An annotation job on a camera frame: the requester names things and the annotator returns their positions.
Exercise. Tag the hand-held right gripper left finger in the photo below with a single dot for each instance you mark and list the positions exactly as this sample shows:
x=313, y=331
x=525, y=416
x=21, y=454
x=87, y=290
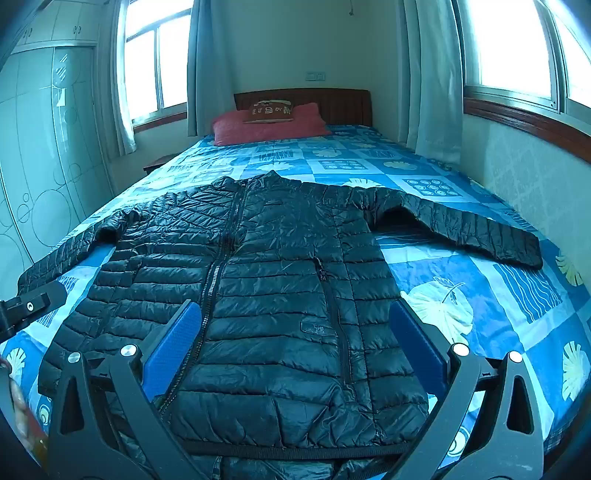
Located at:
x=173, y=344

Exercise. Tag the small brown printed cushion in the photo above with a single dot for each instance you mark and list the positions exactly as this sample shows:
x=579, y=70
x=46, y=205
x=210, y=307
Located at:
x=268, y=111

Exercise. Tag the red printed cloth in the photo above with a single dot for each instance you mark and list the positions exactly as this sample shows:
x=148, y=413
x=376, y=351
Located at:
x=21, y=415

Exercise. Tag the window with white frame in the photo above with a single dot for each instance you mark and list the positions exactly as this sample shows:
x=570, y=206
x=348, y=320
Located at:
x=157, y=60
x=521, y=46

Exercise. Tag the pink pillow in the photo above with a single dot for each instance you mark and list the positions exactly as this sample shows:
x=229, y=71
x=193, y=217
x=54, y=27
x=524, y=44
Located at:
x=272, y=130

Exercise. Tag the dark wooden headboard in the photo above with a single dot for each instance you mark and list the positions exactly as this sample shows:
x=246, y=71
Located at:
x=341, y=106

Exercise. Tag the blue patterned bed sheet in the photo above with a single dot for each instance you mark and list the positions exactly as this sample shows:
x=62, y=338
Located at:
x=485, y=295

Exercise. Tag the dark wooden nightstand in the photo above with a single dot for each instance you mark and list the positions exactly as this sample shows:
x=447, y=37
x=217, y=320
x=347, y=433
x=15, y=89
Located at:
x=157, y=162

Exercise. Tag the black puffer jacket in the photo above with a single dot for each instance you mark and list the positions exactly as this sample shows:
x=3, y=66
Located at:
x=277, y=258

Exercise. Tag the narrow white curtain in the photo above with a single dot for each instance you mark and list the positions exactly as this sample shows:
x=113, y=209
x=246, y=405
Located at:
x=123, y=131

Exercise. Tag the brown wooden window sill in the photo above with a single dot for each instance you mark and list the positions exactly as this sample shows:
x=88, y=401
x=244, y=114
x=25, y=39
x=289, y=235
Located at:
x=159, y=119
x=531, y=122

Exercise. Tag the white wardrobe with circle pattern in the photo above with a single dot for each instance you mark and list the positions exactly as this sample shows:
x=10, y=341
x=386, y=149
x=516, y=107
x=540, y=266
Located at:
x=46, y=138

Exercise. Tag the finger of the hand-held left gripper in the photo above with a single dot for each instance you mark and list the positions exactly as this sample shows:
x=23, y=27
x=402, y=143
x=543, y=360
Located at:
x=28, y=305

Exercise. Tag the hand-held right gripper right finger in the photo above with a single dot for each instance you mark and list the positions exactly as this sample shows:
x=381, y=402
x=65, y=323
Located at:
x=418, y=344

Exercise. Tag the grey curtain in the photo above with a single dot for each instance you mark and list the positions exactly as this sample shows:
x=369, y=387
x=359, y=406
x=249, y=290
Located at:
x=210, y=69
x=431, y=83

